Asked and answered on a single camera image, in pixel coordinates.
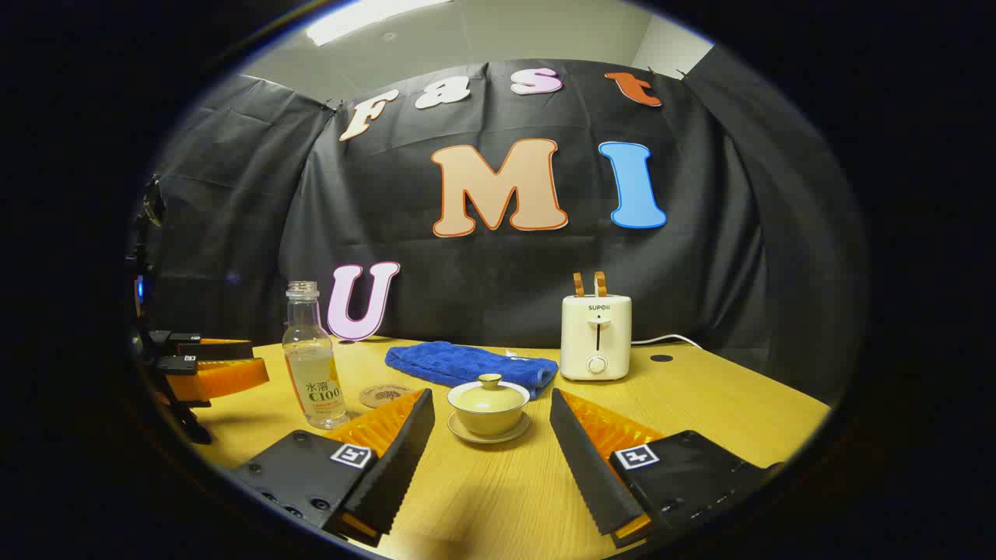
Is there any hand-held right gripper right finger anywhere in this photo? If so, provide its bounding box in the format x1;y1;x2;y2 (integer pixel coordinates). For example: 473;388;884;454
549;387;787;549

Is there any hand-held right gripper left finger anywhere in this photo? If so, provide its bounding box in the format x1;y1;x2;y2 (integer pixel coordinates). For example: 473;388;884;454
231;387;437;548

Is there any round cork coaster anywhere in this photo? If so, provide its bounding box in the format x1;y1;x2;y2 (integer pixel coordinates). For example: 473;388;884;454
359;383;416;409

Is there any clear plastic water bottle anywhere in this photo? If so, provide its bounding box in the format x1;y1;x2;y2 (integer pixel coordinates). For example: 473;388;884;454
282;281;350;430

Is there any cream ceramic teacup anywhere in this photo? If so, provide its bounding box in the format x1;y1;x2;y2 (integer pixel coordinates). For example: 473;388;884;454
449;398;529;436

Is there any cream teacup lid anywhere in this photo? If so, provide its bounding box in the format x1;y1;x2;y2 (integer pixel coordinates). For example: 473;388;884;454
447;373;531;413

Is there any blue towel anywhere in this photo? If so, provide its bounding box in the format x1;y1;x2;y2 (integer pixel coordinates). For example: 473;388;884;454
384;341;559;399

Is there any cream toaster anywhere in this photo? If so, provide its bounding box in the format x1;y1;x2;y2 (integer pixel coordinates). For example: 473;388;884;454
560;294;633;382

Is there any black backdrop cloth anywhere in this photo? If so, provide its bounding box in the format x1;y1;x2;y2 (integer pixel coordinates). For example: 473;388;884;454
144;43;868;405

